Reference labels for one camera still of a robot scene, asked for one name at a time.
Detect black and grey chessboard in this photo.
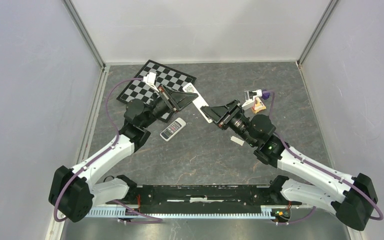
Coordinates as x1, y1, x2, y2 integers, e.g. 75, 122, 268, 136
116, 60, 197, 104

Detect short white remote control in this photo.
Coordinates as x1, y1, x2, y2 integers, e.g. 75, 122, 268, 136
160, 117, 187, 142

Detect long white remote control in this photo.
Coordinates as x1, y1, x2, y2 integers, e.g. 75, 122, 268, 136
182, 82, 213, 123

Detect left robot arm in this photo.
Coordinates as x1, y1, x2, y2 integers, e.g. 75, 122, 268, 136
48, 85, 198, 223

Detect purple cube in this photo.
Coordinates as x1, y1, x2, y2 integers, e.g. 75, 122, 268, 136
261, 91, 271, 100

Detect white slotted cable duct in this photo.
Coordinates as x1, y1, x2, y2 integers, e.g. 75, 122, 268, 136
85, 205, 275, 220

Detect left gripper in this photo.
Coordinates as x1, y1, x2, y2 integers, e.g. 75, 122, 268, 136
141, 84, 199, 129

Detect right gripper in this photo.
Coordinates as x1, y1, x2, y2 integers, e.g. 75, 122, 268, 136
200, 99, 257, 147

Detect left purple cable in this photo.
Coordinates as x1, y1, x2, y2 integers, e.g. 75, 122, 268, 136
53, 77, 147, 223

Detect red and yellow block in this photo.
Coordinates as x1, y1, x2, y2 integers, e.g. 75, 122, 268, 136
251, 97, 267, 114

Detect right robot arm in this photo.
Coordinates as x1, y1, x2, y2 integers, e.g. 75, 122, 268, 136
200, 100, 384, 231

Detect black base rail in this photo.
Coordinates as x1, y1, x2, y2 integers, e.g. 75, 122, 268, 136
119, 184, 299, 214

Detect white battery cover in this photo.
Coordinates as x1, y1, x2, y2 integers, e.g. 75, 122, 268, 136
230, 136, 245, 146

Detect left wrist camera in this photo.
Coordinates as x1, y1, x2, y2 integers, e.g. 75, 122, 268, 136
142, 72, 160, 94

